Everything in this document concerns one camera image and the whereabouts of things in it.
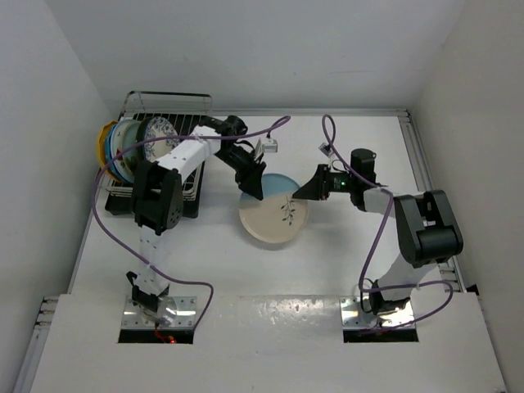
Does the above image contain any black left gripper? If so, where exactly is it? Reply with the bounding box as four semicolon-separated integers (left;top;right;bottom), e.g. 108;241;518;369
215;144;265;201

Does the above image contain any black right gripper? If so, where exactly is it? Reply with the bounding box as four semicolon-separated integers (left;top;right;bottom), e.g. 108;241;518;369
294;164;358;201

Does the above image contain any cream and blue plate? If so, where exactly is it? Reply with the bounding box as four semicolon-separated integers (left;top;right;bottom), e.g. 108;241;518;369
238;174;309;244

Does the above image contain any blue floral rim plate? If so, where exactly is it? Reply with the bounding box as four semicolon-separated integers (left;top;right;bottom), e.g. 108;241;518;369
142;116;178;162

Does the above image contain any white watermelon plate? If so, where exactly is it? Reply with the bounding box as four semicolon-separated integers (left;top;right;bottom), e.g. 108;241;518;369
109;120;133;183

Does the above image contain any mint green flower plate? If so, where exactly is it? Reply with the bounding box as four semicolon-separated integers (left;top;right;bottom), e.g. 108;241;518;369
119;120;140;177

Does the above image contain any blue polka dot plate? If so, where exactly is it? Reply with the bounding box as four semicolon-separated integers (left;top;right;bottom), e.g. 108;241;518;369
104;120;124;183

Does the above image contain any yellow plate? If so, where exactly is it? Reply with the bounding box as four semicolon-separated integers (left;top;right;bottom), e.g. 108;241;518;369
96;120;118;168

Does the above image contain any dark teal blossom plate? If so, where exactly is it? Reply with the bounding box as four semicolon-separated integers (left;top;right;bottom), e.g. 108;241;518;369
136;116;153;162

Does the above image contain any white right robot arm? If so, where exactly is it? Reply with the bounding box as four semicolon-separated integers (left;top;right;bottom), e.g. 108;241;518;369
292;148;463;315

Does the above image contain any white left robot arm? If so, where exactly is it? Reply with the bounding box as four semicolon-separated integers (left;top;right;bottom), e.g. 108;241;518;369
127;115;266;323

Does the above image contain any black drip tray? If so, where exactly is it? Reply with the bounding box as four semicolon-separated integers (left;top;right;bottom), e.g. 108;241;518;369
105;112;205;219

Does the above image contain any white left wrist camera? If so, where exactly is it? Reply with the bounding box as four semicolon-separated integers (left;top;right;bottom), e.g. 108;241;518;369
255;138;278;156

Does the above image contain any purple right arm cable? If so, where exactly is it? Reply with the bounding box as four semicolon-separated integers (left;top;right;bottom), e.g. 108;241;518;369
321;114;454;332

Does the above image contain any metal wire dish rack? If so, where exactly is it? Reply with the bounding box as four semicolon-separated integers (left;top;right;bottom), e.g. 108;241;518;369
97;91;212;198

